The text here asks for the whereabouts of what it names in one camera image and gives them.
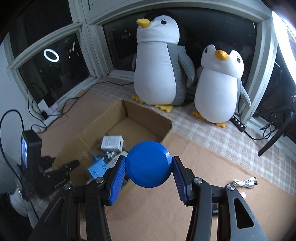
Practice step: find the black power strip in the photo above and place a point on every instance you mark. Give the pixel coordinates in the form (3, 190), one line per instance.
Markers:
(237, 123)

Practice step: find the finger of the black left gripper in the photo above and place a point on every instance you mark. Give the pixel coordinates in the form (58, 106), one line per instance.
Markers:
(66, 168)

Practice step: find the black tripod stand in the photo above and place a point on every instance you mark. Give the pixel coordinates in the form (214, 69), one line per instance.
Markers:
(288, 114)

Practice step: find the large plush penguin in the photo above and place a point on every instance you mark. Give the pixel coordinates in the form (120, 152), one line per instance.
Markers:
(163, 71)

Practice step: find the white power strip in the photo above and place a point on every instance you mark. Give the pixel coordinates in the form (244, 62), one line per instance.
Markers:
(52, 111)

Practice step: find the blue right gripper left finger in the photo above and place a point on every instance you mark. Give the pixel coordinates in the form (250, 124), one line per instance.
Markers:
(115, 181)

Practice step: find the blue round case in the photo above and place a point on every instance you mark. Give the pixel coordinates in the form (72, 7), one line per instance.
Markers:
(148, 164)

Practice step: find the brown cardboard box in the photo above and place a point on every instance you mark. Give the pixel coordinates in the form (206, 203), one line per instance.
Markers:
(118, 129)

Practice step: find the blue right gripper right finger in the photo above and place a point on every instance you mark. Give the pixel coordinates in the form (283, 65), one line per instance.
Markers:
(183, 179)

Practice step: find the plaid grey blanket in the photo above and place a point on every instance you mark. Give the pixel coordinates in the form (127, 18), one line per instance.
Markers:
(275, 164)

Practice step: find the white charger adapter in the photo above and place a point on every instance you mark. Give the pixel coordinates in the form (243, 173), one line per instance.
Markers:
(112, 143)

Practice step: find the small plush penguin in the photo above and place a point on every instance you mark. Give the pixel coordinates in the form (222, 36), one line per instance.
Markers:
(219, 86)

